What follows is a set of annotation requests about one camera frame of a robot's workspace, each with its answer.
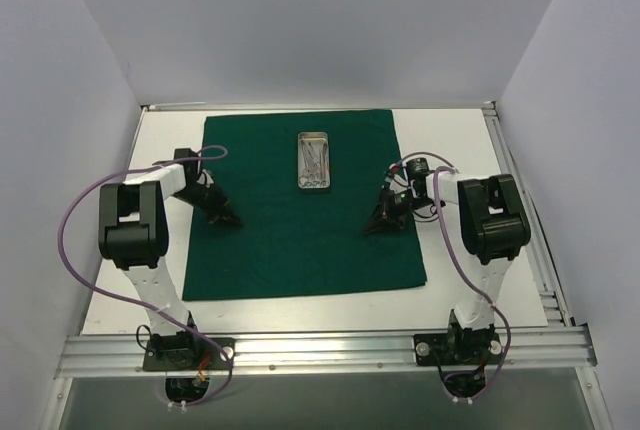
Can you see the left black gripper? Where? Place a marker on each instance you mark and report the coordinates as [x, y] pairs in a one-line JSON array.
[[213, 200]]

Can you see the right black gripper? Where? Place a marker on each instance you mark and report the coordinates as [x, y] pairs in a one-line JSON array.
[[391, 203]]

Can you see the green surgical cloth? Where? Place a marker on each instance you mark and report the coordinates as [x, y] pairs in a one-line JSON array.
[[290, 242]]

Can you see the silver curved hemostat forceps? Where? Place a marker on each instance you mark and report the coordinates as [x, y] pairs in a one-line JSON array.
[[323, 172]]

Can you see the silver straight hemostat forceps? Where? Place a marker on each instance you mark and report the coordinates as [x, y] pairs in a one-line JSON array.
[[314, 166]]

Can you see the silver metal instrument tray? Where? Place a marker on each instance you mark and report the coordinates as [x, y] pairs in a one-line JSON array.
[[317, 139]]

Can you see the silver surgical scissors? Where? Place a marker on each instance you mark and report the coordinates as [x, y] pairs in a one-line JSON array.
[[303, 178]]

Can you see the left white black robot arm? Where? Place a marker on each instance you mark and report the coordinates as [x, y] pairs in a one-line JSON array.
[[133, 234]]

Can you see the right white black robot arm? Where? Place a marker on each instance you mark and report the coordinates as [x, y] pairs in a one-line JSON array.
[[482, 221]]

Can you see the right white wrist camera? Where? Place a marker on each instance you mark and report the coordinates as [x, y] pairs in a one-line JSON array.
[[393, 178]]

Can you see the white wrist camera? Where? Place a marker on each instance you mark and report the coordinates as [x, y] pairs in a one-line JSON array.
[[393, 178], [205, 178]]

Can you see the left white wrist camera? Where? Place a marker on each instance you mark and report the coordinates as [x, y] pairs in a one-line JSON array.
[[205, 178]]

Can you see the back aluminium rail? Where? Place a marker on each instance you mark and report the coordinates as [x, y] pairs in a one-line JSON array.
[[313, 106]]

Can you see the aluminium rail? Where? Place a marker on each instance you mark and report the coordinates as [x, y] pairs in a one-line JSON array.
[[313, 106], [111, 356], [538, 253]]

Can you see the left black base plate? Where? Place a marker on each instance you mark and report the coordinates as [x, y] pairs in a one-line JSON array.
[[178, 353]]

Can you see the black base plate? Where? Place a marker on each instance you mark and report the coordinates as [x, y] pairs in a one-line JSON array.
[[178, 353], [463, 348]]

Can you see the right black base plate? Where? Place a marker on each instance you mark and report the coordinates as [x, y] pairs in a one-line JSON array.
[[463, 348]]

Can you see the front aluminium rail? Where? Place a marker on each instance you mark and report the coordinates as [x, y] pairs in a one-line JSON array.
[[111, 356]]

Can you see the right aluminium rail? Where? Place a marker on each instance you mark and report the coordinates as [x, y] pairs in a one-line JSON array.
[[538, 253]]

